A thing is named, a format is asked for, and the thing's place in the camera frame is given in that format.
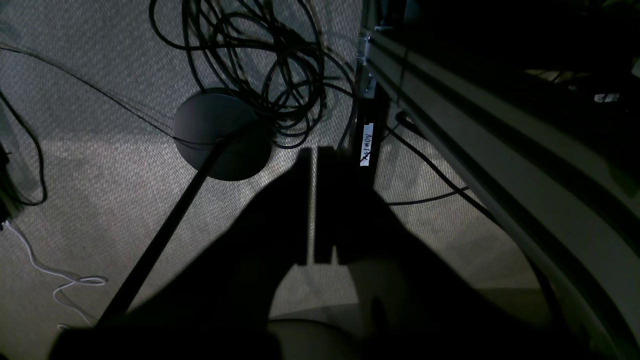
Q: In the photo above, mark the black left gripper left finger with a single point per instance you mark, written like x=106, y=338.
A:
x=217, y=308

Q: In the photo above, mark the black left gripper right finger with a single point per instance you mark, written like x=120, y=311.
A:
x=413, y=304

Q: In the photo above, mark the black stand pole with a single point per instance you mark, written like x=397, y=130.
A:
x=130, y=287

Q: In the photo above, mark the round black stand base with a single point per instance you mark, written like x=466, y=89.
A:
x=217, y=115

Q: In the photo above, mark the black labelled table leg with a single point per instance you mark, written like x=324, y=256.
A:
x=373, y=113

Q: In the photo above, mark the grey aluminium table frame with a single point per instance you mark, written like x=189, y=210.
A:
x=567, y=193

